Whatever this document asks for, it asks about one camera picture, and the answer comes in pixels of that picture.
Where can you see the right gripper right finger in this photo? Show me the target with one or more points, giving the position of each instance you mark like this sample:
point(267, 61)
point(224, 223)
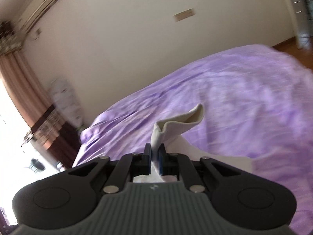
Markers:
point(181, 167)

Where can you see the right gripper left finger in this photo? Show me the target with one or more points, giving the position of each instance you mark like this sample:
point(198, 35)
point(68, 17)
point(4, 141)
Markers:
point(129, 167)

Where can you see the cream Nevada sweatshirt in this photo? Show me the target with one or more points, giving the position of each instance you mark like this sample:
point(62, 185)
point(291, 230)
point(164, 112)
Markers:
point(170, 133)

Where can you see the brown patterned curtain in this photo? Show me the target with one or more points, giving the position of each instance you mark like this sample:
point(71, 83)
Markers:
point(57, 136)

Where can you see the patterned covered standing fan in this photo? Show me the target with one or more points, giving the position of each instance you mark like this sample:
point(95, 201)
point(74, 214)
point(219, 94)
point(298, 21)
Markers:
point(66, 101)

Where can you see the purple bed cover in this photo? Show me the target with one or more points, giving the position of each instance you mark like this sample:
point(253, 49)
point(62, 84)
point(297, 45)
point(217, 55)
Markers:
point(258, 104)

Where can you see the white drawer cabinet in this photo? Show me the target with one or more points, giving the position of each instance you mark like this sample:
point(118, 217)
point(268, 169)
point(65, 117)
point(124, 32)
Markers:
point(300, 20)

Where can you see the white wall air conditioner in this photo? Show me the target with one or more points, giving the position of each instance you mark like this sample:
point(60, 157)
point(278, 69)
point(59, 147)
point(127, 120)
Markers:
point(32, 14)

